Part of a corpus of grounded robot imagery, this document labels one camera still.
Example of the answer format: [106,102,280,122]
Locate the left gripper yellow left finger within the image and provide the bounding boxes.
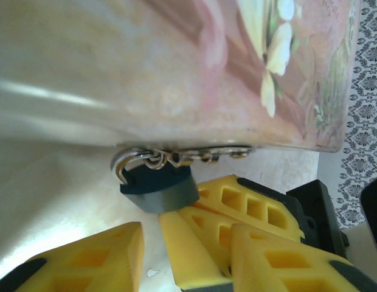
[5,221,146,292]

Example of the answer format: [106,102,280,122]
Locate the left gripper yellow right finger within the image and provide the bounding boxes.
[230,223,377,292]

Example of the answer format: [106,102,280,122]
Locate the small blue padlock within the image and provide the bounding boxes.
[111,148,200,214]

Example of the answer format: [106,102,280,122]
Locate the pink decorated tin box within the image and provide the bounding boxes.
[0,0,359,167]

